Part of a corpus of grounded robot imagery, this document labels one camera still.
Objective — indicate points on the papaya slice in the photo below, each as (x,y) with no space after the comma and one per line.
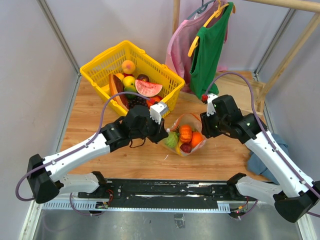
(116,86)

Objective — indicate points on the yellow plastic basket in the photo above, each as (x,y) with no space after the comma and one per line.
(109,62)

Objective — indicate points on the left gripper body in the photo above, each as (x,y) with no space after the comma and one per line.
(151,130)

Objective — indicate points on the orange persimmon in basket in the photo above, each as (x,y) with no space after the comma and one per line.
(154,99)

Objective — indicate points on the dark grape bunch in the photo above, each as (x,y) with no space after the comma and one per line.
(137,101)

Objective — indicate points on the orange fruit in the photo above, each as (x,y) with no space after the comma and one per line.
(120,76)

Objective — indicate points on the watermelon slice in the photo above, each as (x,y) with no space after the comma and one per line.
(147,89)

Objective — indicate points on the clear zip top bag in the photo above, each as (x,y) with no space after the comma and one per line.
(192,120)

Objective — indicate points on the grey hanger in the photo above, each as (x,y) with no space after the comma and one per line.
(201,9)

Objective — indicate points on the orange tomato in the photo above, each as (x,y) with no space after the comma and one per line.
(185,133)

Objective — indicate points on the blue cloth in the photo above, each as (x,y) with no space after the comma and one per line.
(256,166)

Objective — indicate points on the wooden clothes rack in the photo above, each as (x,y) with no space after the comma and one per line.
(248,93)

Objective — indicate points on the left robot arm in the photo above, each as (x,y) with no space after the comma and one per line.
(48,177)

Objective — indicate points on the dark red plum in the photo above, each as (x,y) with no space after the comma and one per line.
(186,148)

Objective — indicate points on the green shirt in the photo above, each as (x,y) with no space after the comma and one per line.
(208,51)

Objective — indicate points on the dark plum in basket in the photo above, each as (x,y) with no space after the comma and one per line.
(143,77)

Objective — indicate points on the yellow bell pepper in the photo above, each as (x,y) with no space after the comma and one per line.
(178,148)

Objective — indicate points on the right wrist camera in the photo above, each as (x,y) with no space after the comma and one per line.
(208,99)

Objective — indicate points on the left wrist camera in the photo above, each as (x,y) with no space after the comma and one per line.
(157,111)

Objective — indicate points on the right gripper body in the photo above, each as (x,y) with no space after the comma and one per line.
(214,126)

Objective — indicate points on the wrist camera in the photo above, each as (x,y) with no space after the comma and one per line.
(208,99)
(157,111)

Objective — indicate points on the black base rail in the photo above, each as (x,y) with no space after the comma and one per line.
(164,195)

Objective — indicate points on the green custard apple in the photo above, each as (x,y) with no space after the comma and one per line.
(172,140)

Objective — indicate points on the peach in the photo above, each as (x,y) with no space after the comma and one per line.
(128,67)

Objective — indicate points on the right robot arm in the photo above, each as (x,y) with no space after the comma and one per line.
(295,193)

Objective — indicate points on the pink shirt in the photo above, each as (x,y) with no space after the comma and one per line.
(177,58)

